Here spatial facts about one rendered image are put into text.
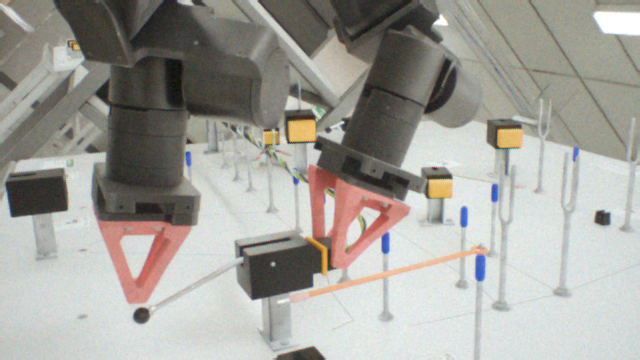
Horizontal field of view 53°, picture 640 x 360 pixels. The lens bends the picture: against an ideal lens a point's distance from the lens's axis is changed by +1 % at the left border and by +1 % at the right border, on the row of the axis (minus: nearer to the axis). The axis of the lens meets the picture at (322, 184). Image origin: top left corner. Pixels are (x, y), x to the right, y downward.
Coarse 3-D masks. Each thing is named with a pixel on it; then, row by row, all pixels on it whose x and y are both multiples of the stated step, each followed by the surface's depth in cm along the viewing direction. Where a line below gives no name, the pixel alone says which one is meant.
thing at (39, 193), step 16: (16, 176) 76; (32, 176) 75; (48, 176) 75; (64, 176) 77; (0, 192) 75; (16, 192) 74; (32, 192) 74; (48, 192) 75; (64, 192) 76; (16, 208) 74; (32, 208) 75; (48, 208) 75; (64, 208) 76; (48, 224) 77; (48, 240) 78; (48, 256) 77
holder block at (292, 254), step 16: (240, 240) 55; (256, 240) 55; (272, 240) 55; (288, 240) 55; (304, 240) 54; (240, 256) 54; (256, 256) 52; (272, 256) 52; (288, 256) 53; (304, 256) 54; (240, 272) 55; (256, 272) 52; (272, 272) 53; (288, 272) 53; (304, 272) 54; (256, 288) 52; (272, 288) 53; (288, 288) 54; (304, 288) 54
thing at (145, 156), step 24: (120, 120) 45; (144, 120) 45; (168, 120) 46; (120, 144) 46; (144, 144) 45; (168, 144) 46; (96, 168) 50; (120, 168) 46; (144, 168) 46; (168, 168) 47; (120, 192) 44; (144, 192) 44; (168, 192) 45; (192, 192) 46
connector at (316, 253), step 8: (320, 240) 57; (328, 240) 57; (312, 248) 56; (328, 248) 55; (312, 256) 55; (320, 256) 55; (328, 256) 55; (320, 264) 55; (328, 264) 56; (320, 272) 55
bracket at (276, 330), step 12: (264, 300) 56; (276, 300) 55; (264, 312) 56; (276, 312) 55; (288, 312) 56; (264, 324) 57; (276, 324) 55; (288, 324) 56; (264, 336) 57; (276, 336) 56; (288, 336) 56; (276, 348) 54; (288, 348) 55
